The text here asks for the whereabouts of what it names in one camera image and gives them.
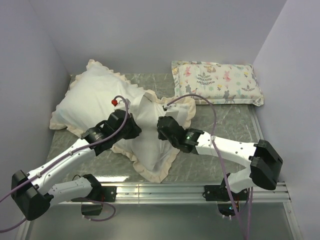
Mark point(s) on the floral print pillow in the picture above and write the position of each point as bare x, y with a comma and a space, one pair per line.
218, 83

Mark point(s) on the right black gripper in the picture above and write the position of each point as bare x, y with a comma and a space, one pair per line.
161, 135

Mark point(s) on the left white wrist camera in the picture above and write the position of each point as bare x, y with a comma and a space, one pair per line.
121, 103

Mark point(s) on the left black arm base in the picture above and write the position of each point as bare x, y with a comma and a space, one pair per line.
97, 206

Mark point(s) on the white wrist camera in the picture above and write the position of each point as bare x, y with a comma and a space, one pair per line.
173, 110
121, 103

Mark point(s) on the aluminium mounting rail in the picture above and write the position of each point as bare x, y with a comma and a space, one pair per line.
174, 209

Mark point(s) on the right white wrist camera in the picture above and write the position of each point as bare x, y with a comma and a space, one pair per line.
173, 110

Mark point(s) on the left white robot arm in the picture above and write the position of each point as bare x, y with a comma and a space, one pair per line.
39, 189

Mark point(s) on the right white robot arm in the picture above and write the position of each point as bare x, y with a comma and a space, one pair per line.
262, 164

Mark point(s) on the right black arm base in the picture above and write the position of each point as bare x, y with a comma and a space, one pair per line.
217, 193

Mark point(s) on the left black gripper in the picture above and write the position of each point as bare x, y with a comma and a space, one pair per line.
136, 129

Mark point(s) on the grey pillowcase with cream trim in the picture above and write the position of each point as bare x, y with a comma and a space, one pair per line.
99, 92

